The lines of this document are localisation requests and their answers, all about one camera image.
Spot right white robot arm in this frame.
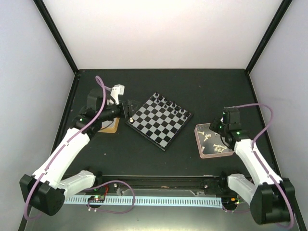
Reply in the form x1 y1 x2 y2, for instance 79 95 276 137
209 106 295 229

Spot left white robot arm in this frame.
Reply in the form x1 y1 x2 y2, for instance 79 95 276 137
19 85 132 219

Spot pink tray with pieces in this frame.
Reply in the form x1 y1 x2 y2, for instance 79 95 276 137
194 123 234 159

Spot white pieces in pink tray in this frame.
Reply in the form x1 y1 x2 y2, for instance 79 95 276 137
197 131 228 154

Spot gold metal tin tray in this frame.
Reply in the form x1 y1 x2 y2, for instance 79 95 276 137
93 104 116 132

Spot black and white chessboard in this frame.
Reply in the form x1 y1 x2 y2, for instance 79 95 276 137
126 93 193 151

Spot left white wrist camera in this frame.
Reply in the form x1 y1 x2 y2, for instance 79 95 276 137
110 84 125 105

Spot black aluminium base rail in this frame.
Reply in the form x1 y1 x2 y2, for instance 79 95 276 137
94 175 231 194

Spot light blue slotted cable duct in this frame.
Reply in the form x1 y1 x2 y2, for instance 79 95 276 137
64 195 222 209

